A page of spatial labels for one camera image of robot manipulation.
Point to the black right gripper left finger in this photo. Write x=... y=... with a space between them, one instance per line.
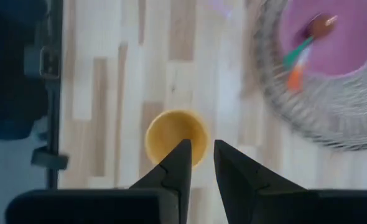
x=177 y=168

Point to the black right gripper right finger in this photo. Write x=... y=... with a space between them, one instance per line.
x=236 y=177

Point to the yellow cup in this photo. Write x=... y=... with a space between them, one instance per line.
x=171 y=130

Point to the round woven straw placemat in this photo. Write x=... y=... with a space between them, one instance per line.
x=326 y=109

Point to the pink bowl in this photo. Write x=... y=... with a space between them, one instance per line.
x=351 y=46

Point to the black frame clamp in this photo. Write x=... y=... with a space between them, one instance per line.
x=48 y=62
x=49 y=159

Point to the black metal table frame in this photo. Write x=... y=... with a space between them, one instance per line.
x=53 y=118

